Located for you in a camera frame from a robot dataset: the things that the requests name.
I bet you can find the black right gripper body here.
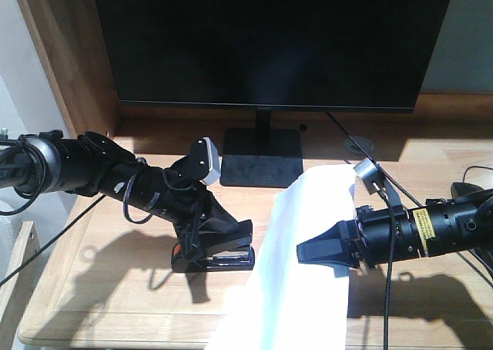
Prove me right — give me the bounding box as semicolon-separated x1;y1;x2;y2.
338;206;414;268

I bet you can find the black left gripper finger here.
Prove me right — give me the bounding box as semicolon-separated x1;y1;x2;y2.
175;220;204;263
207;195;239;234

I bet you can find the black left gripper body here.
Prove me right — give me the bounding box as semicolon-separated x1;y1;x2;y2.
102;163;212;227

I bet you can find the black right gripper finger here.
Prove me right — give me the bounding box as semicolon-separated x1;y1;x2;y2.
297;227;347;266
330;264;361;278

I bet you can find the white paper sheet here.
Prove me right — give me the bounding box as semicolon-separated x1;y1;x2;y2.
206;164;356;349

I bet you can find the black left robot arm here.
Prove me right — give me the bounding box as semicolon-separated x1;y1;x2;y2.
1;130;254;272

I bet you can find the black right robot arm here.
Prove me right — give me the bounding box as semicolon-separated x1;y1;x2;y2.
297;190;492;268

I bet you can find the wooden desk side panel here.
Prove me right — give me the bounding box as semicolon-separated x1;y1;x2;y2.
17;0;120;136

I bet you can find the black monitor stand base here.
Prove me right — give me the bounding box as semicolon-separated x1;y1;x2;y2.
220;110;304;188

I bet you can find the wooden side furniture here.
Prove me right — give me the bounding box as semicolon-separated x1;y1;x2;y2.
1;221;39;325

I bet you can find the black computer monitor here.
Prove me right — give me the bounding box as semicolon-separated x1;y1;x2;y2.
96;0;450;112

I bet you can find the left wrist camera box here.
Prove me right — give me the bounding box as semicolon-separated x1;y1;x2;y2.
173;136;223;186

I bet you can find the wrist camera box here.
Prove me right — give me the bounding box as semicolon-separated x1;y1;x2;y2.
353;159;384;194
173;136;223;186

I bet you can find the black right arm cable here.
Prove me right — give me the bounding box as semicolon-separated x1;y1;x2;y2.
382;187;401;350

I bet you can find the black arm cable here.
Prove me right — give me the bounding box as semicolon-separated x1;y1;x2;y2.
382;187;401;350
0;133;107;285

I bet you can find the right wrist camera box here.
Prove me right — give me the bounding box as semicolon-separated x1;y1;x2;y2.
353;159;384;194

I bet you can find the grey desk cable grommet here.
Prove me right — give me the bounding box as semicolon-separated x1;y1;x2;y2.
344;136;374;154

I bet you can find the black monitor cable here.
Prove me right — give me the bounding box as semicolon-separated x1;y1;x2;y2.
325;111;421;207

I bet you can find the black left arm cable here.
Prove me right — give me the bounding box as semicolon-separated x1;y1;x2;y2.
0;133;107;285

